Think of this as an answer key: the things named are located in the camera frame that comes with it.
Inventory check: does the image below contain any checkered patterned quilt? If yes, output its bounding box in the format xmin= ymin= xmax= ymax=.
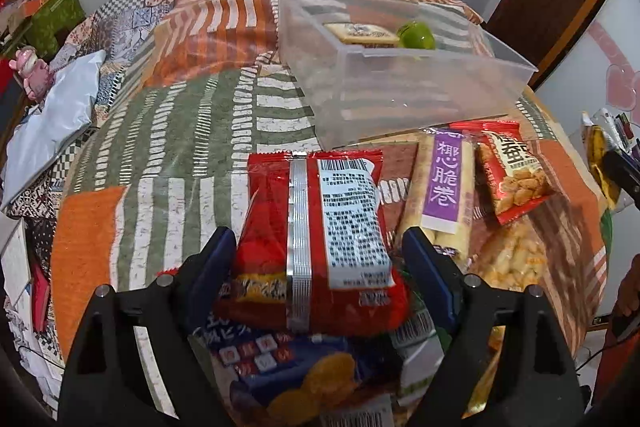
xmin=10 ymin=0 xmax=176 ymax=218

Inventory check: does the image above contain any blue chip packet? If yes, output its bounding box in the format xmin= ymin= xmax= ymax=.
xmin=190 ymin=317 xmax=401 ymax=427

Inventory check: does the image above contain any striped biscuit packet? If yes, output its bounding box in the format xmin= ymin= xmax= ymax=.
xmin=322 ymin=22 xmax=401 ymax=48

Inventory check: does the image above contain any purple label roll packet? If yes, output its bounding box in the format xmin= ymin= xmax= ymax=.
xmin=395 ymin=127 xmax=476 ymax=273

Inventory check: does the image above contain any green cardboard box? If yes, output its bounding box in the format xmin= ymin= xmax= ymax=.
xmin=25 ymin=0 xmax=86 ymax=58

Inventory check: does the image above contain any person's right hand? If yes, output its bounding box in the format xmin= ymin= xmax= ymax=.
xmin=616 ymin=257 xmax=640 ymax=323

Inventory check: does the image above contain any pink toy figure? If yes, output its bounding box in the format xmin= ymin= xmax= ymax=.
xmin=10 ymin=47 xmax=56 ymax=100

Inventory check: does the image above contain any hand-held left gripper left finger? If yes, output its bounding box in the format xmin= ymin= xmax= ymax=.
xmin=57 ymin=227 xmax=238 ymax=427

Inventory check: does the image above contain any pale grey plastic bag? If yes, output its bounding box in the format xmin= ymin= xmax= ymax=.
xmin=0 ymin=49 xmax=108 ymax=212

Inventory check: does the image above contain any patchwork striped blanket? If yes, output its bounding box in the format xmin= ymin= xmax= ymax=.
xmin=50 ymin=0 xmax=613 ymax=388

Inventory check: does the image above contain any yellow curved object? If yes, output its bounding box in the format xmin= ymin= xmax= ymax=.
xmin=582 ymin=109 xmax=618 ymax=210

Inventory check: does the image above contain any white flat box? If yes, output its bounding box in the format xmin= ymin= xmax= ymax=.
xmin=0 ymin=217 xmax=32 ymax=303

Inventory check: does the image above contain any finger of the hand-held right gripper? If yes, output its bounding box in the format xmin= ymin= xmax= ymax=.
xmin=600 ymin=149 xmax=640 ymax=210

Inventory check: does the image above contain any red peanut snack packet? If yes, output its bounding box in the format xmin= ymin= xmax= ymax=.
xmin=450 ymin=120 xmax=558 ymax=226

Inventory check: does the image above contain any pink bow wall sticker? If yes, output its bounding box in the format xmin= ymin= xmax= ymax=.
xmin=587 ymin=19 xmax=640 ymax=112

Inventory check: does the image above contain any person's right forearm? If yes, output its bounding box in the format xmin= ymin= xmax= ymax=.
xmin=592 ymin=322 xmax=640 ymax=408

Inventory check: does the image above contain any clear plastic box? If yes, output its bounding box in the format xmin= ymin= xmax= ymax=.
xmin=276 ymin=0 xmax=540 ymax=151

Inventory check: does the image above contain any clear bag of puffed bars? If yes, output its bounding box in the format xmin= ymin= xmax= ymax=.
xmin=465 ymin=222 xmax=551 ymax=408

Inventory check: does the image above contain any white green snack packet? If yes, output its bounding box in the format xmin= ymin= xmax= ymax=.
xmin=390 ymin=307 xmax=451 ymax=413

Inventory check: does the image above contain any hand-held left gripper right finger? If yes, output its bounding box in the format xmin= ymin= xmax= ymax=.
xmin=401 ymin=227 xmax=587 ymax=427

